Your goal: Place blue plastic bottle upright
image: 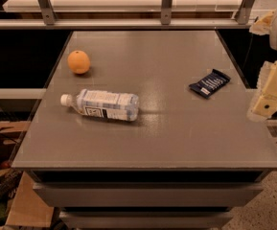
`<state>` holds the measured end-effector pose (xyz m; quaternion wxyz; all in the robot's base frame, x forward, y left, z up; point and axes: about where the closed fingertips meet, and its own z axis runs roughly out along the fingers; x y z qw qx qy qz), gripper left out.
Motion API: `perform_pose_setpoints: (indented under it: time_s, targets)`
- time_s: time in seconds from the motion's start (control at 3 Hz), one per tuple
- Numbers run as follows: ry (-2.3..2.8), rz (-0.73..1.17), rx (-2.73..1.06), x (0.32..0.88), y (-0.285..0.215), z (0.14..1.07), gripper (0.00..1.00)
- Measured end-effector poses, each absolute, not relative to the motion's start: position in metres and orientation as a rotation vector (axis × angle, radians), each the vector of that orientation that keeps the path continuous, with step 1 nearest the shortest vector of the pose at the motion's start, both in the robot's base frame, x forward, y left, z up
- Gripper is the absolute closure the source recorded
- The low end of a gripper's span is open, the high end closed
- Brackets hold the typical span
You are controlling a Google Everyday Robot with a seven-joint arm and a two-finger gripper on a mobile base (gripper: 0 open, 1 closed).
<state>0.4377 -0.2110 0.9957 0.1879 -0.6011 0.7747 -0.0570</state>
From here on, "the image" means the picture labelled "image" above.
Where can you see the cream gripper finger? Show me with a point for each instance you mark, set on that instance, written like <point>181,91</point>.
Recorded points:
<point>263,25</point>
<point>264,102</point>

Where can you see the clear plastic water bottle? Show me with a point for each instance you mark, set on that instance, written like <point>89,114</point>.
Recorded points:
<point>103,104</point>

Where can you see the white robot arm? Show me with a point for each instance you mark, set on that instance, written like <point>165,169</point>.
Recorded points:
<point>273,36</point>

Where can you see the dark blue snack wrapper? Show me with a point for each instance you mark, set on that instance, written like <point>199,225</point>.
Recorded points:
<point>210,84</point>

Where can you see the upper grey drawer front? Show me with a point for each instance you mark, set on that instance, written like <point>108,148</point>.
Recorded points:
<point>147,195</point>

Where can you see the grey drawer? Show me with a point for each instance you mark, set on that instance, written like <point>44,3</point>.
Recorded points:
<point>144,220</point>
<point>147,195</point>

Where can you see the orange fruit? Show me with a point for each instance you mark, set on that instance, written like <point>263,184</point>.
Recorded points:
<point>78,62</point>

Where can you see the lower grey drawer front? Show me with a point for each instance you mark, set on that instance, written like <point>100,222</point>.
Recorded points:
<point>144,220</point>

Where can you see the brown cardboard box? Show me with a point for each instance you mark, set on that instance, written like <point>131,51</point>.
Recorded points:
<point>28,209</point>

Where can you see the metal shelf rail frame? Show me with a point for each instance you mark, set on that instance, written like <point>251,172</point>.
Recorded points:
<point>126,14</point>

